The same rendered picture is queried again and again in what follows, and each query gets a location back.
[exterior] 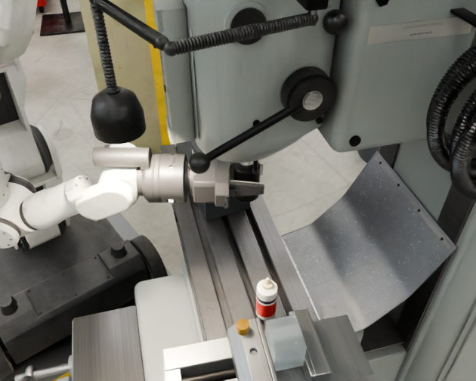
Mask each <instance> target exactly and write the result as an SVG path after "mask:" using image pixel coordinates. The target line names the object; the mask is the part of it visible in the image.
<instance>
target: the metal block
mask: <svg viewBox="0 0 476 381"><path fill-rule="evenodd" d="M265 336H266V340H267V344H268V347H269V350H270V354H271V357H272V360H273V363H274V368H275V371H278V370H285V369H289V368H293V367H300V366H303V365H304V357H305V353H306V348H307V346H306V343H305V340H304V337H303V335H302V332H301V328H300V326H299V324H298V320H297V318H296V316H295V315H293V316H288V317H281V318H277V319H272V320H268V321H266V323H265Z"/></svg>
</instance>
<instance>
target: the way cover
mask: <svg viewBox="0 0 476 381"><path fill-rule="evenodd" d="M376 158H377V159H376ZM368 172H369V173H368ZM377 177H378V178H377ZM371 181H372V182H371ZM386 189H387V190H386ZM353 190H354V191H353ZM364 192H365V193H364ZM360 194H361V195H360ZM364 194H365V195H364ZM358 203H359V204H358ZM348 204H349V205H348ZM414 209H415V210H414ZM340 210H341V211H340ZM413 213H414V214H415V215H414V214H413ZM343 214H344V215H343ZM327 216H328V217H327ZM332 217H333V218H332ZM334 217H335V218H334ZM345 217H346V218H345ZM346 220H347V221H346ZM356 221H357V222H356ZM355 222H356V223H355ZM364 225H365V227H364ZM405 225H406V226H405ZM371 226H372V227H371ZM327 228H328V229H327ZM423 228H424V229H423ZM372 229H373V230H372ZM293 235H294V236H293ZM299 236H300V237H299ZM369 236H371V237H369ZM285 237H286V239H285ZM281 238H282V241H283V243H284V245H285V247H286V250H287V252H288V254H289V256H290V259H291V260H292V263H293V265H294V267H295V270H296V271H297V273H298V276H299V278H300V280H301V283H302V285H303V287H304V289H305V290H306V291H307V292H306V293H307V295H308V298H309V299H310V302H311V304H312V306H313V308H314V311H315V313H316V315H317V318H318V320H321V319H325V318H333V317H335V316H336V317H337V316H341V315H348V318H349V321H350V322H351V325H352V327H353V328H354V332H355V333H356V332H358V331H361V330H363V329H365V328H367V327H369V326H370V325H371V324H373V323H375V322H376V321H377V320H378V319H380V318H381V317H383V316H384V315H386V314H387V313H388V312H389V311H391V310H392V309H394V308H395V307H397V306H398V305H399V304H400V303H402V302H404V301H405V300H406V299H408V298H409V297H410V296H411V295H412V294H413V293H414V292H415V291H416V290H417V289H418V288H419V287H420V286H421V285H422V284H423V283H424V282H425V281H426V280H427V279H428V278H429V277H430V276H431V275H432V274H433V273H434V272H435V271H436V270H437V269H438V268H439V266H440V265H441V264H442V263H443V262H444V261H445V260H446V259H447V258H448V257H449V256H450V255H451V254H452V253H453V252H454V251H455V250H456V249H457V248H458V247H457V246H456V245H455V244H454V243H453V242H452V240H451V239H450V238H449V237H448V236H447V235H446V234H445V233H444V231H443V230H442V229H441V228H440V226H439V225H438V224H437V222H436V221H435V220H434V219H433V218H432V216H431V215H430V214H429V213H428V211H427V210H426V209H425V207H424V206H423V205H422V204H421V203H420V202H419V201H418V199H417V198H416V197H415V196H414V194H413V193H412V192H411V191H410V189H409V188H408V187H407V186H406V185H405V184H404V183H403V181H402V180H401V179H400V178H399V176H398V175H397V174H396V172H395V171H394V170H393V169H392V168H391V167H390V166H389V165H388V163H387V162H386V161H385V160H384V158H383V157H382V156H381V155H380V153H379V152H378V151H376V152H375V153H374V154H373V156H372V158H371V159H370V160H369V162H368V163H367V164H366V165H365V167H364V168H363V170H362V171H361V173H360V174H359V175H358V176H357V178H356V179H355V180H354V182H353V183H352V185H351V186H350V187H349V188H348V190H347V191H346V193H345V194H344V195H343V196H342V197H341V198H340V199H339V200H338V201H337V202H336V203H334V204H333V205H332V206H331V207H329V208H328V209H327V210H326V211H325V212H324V213H323V214H322V215H321V216H319V217H318V218H317V219H316V220H315V221H313V222H312V223H310V224H309V225H307V226H304V227H303V228H299V229H297V230H294V231H291V232H289V233H287V234H284V235H281ZM312 238H313V239H312ZM326 238H328V239H326ZM418 241H420V242H418ZM342 242H343V243H342ZM404 242H405V243H404ZM322 244H323V245H322ZM369 244H370V245H369ZM371 244H372V245H371ZM411 244H412V245H411ZM320 245H321V246H320ZM373 245H374V246H373ZM438 246H439V247H438ZM320 247H321V248H320ZM413 247H414V249H413ZM300 249H301V250H300ZM321 250H322V251H321ZM410 250H411V251H410ZM308 251H309V252H308ZM297 254H298V255H297ZM307 255H308V256H309V257H308V256H307ZM415 255H416V256H415ZM437 255H438V257H440V260H439V258H438V257H437ZM365 256H366V258H365ZM436 257H437V258H436ZM409 259H410V260H409ZM316 260H317V261H318V262H316ZM408 261H409V262H408ZM306 262H307V263H306ZM399 262H400V264H399ZM404 262H405V263H404ZM332 263H333V264H334V265H332ZM297 265H298V266H297ZM398 266H400V267H398ZM335 271H336V272H335ZM372 271H374V272H372ZM418 271H419V272H418ZM347 273H349V274H347ZM300 274H301V275H300ZM304 274H305V275H304ZM391 274H392V275H391ZM397 280H398V281H397ZM306 281H307V282H306ZM318 281H319V282H318ZM331 281H332V282H331ZM333 281H334V282H333ZM395 281H396V282H395ZM400 281H401V282H400ZM339 282H341V283H339ZM364 285H365V287H363V286H364ZM332 287H333V288H332ZM359 292H360V293H359ZM349 293H350V294H349ZM326 296H327V297H326ZM323 297H324V298H323ZM385 298H386V299H385ZM328 301H329V302H328ZM338 302H339V303H338ZM320 303H321V304H320ZM359 303H360V304H359ZM348 306H349V307H348ZM322 308H323V309H322ZM343 309H344V310H343ZM368 309H369V310H368ZM318 310H319V311H318ZM373 310H374V311H373ZM336 312H337V314H336ZM366 313H367V314H366ZM370 315H372V317H371V316H370ZM322 317H323V318H322ZM356 324H357V325H356Z"/></svg>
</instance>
